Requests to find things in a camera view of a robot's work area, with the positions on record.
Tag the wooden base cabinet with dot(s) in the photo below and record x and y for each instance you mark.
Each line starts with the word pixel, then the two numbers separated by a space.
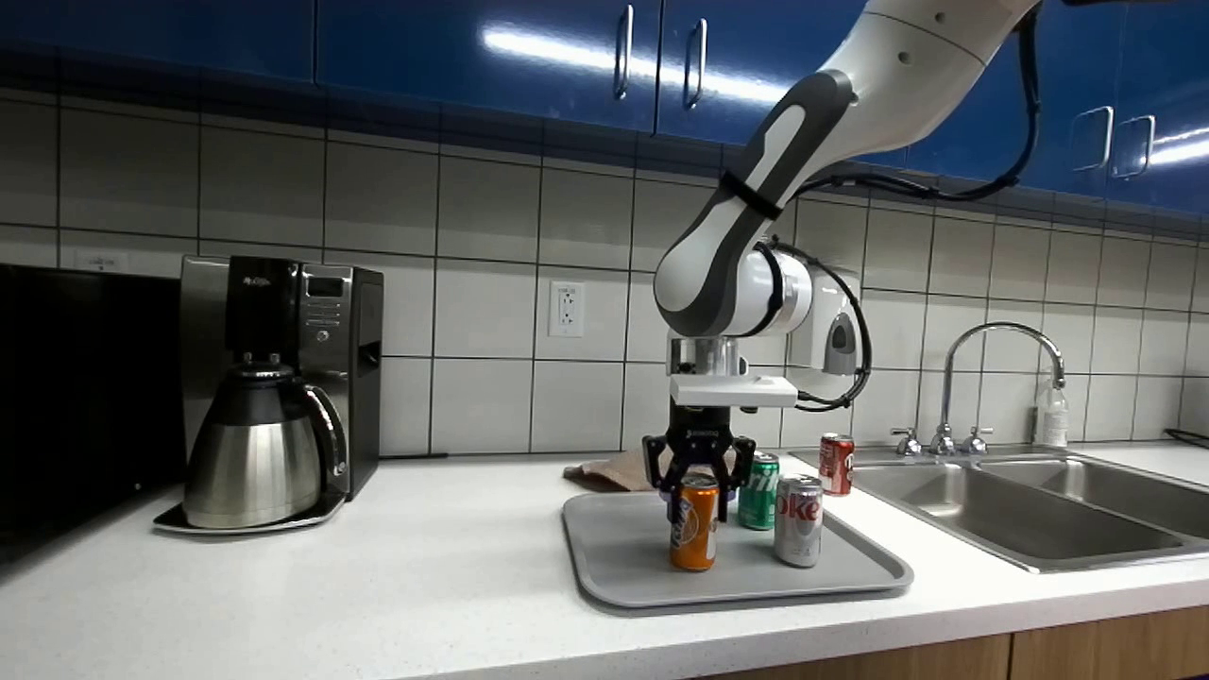
pixel 1070 647

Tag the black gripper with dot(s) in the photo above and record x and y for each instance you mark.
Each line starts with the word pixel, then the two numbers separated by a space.
pixel 699 434

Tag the black microwave oven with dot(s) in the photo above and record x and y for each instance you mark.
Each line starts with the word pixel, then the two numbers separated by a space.
pixel 77 400

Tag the red soda can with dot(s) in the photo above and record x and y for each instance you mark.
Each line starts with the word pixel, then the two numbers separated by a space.
pixel 835 464

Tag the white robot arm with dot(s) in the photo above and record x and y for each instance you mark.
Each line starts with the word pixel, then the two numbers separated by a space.
pixel 805 138

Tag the white wall outlet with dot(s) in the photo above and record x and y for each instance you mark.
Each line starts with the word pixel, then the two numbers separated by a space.
pixel 570 307

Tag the wooden cutting board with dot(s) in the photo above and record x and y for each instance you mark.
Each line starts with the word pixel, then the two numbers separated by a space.
pixel 616 473

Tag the steel coffee carafe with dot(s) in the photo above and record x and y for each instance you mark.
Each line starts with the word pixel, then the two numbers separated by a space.
pixel 260 457

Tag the silver soda can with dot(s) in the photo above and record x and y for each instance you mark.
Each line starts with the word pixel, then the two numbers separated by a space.
pixel 798 521

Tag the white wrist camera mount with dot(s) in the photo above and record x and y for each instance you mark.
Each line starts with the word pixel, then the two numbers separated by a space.
pixel 729 391

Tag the translucent soap bottle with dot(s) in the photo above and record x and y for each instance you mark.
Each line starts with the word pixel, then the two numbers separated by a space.
pixel 1052 417

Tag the chrome gooseneck faucet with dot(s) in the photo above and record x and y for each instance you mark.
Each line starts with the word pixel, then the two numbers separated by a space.
pixel 945 379

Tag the grey plastic tray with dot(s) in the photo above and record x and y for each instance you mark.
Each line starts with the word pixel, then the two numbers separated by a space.
pixel 630 553

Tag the black coffee maker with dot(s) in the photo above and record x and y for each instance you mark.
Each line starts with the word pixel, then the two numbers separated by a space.
pixel 326 327

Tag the stainless steel double sink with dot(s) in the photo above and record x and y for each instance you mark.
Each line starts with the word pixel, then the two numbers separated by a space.
pixel 1044 515

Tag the orange soda can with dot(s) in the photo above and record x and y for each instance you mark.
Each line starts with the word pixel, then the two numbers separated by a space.
pixel 693 529

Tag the green soda can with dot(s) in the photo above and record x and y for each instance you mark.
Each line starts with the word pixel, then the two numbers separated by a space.
pixel 762 495

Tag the blue cabinet door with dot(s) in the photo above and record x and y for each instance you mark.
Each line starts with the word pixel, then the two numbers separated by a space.
pixel 1175 75
pixel 1070 60
pixel 756 51
pixel 439 51
pixel 154 38

